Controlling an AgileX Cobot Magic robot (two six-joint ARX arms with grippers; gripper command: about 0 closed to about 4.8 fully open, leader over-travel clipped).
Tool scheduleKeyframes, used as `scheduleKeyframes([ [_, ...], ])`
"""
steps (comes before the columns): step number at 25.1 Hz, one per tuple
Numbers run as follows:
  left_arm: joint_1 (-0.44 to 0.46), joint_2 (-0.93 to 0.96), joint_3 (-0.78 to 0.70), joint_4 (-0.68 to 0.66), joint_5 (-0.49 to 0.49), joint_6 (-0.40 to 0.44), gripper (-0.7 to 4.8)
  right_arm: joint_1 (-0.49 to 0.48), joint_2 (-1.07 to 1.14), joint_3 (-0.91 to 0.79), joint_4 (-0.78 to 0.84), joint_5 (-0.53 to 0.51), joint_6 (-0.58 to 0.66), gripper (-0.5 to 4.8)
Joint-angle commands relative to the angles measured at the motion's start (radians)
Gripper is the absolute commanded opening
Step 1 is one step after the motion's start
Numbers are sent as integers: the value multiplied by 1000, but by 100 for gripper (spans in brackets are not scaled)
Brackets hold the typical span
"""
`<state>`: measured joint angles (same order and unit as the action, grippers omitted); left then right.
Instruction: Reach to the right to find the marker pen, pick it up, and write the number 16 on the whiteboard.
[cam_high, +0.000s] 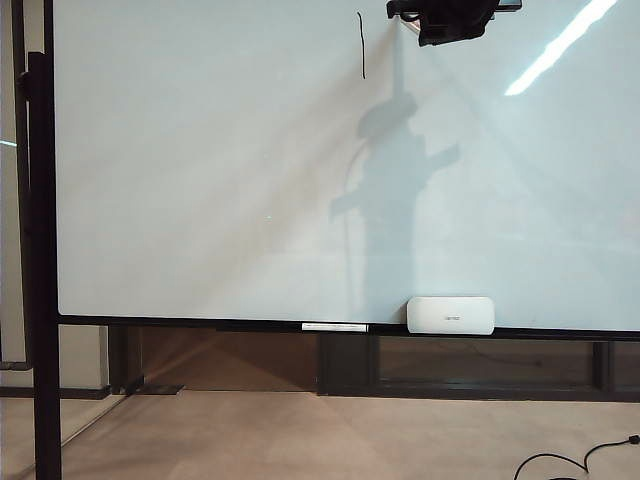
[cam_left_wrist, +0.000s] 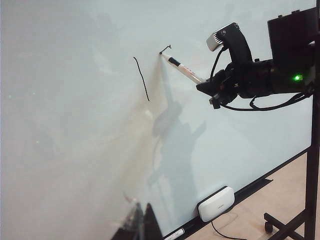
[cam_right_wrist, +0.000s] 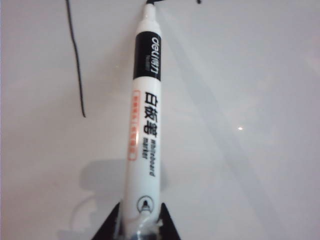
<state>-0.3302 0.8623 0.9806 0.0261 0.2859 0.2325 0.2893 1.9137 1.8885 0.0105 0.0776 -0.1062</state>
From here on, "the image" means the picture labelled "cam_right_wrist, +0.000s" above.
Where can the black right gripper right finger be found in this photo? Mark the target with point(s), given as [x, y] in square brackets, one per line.
[167, 227]

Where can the white black-banded whiteboard marker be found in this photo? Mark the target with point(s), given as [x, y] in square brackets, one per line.
[145, 125]

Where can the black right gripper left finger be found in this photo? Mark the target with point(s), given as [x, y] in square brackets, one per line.
[112, 227]

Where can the white glass whiteboard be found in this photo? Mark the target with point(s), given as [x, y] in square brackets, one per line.
[225, 100]

